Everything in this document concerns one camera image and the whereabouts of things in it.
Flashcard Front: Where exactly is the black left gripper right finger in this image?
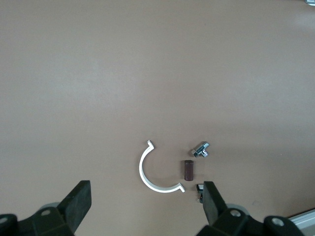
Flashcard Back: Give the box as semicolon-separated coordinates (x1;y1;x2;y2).
196;181;306;236

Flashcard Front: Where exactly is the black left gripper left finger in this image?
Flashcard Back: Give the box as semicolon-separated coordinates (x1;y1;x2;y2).
0;180;92;236

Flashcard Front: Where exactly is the white drawer cabinet housing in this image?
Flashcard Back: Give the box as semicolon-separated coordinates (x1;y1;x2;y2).
287;208;315;233

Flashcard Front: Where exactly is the dark brown small block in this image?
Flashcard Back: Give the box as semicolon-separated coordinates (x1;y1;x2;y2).
182;159;194;182

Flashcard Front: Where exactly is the white semicircular pipe clamp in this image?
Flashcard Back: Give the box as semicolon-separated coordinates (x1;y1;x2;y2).
139;140;185;194

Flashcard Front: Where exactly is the chrome tee pipe fitting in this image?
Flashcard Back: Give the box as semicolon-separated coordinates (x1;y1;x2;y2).
190;141;211;158

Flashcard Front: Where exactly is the black switch with white face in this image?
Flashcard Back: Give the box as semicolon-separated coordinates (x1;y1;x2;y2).
195;183;206;204

